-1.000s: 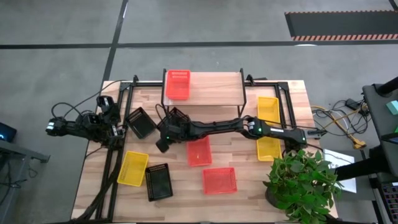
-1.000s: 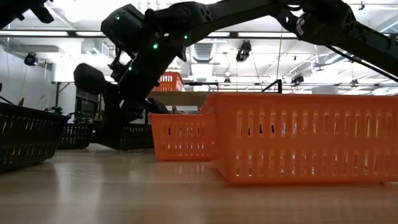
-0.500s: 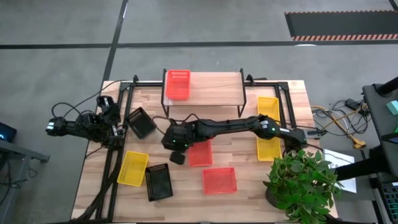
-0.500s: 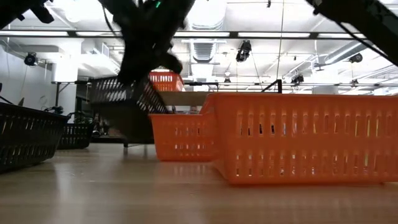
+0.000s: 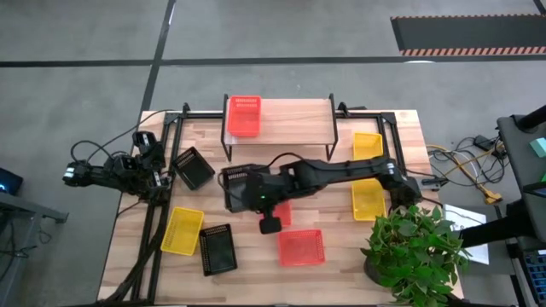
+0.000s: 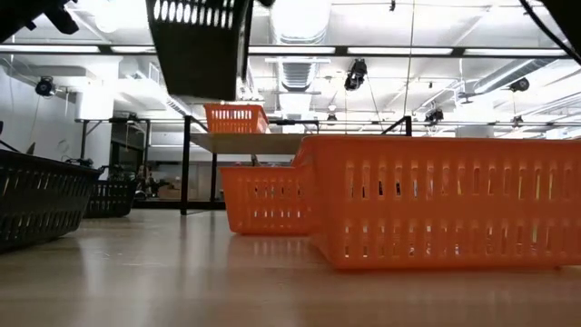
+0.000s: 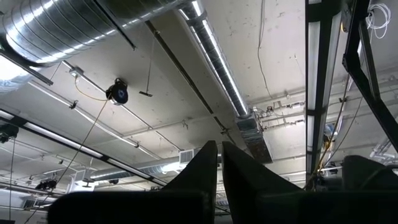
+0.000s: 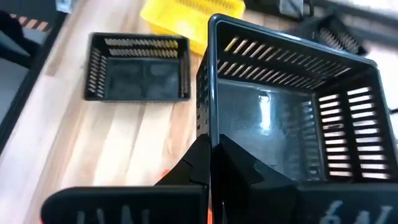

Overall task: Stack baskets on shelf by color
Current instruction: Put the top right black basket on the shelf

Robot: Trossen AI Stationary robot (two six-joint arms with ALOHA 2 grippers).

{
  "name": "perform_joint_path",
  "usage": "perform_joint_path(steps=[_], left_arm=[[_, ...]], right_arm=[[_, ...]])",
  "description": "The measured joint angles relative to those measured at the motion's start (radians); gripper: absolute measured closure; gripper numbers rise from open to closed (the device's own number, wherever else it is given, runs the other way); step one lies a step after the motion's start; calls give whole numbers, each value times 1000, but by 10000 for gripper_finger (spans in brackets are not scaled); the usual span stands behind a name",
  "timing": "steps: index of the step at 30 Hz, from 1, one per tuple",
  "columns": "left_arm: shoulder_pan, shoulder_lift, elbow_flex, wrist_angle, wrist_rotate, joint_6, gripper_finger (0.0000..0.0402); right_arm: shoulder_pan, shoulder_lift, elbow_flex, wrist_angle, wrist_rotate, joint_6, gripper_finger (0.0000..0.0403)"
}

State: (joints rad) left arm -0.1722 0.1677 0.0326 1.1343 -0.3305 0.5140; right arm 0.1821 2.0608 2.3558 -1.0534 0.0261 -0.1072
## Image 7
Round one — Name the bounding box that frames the large spiral ventilation duct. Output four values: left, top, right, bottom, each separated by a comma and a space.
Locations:
0, 0, 195, 94

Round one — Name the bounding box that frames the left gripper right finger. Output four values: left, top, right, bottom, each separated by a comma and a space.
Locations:
221, 141, 398, 224

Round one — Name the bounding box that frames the black aluminium rig frame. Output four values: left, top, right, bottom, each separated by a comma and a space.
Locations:
341, 0, 398, 153

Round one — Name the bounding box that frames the white coiled cable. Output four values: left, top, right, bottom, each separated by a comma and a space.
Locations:
364, 2, 392, 40

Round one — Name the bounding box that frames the slim spiral ventilation duct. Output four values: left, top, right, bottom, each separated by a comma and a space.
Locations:
90, 155, 187, 183
178, 0, 251, 118

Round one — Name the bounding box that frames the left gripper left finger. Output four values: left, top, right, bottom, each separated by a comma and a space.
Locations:
46, 139, 218, 224

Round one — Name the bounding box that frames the white ceiling vent grille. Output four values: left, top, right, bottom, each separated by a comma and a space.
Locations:
178, 148, 200, 165

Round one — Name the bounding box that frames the galvanised duct junction box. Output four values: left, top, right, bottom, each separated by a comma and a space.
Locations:
235, 113, 274, 165

